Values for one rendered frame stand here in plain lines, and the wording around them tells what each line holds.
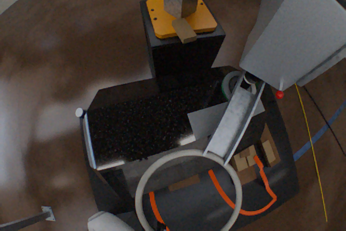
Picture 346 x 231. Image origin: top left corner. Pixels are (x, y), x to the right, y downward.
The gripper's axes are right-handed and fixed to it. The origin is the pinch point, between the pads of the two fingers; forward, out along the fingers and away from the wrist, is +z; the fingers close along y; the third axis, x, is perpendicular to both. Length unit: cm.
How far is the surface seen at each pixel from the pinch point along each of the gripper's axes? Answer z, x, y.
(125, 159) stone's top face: -0.3, 35.8, 15.7
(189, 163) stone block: 9.7, 9.9, 37.7
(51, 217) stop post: 94, 64, -137
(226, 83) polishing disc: -8, 24, 82
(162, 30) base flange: -3, 82, 90
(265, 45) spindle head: -51, 20, 71
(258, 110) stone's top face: -5, -1, 85
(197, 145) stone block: 0.7, 14.1, 46.5
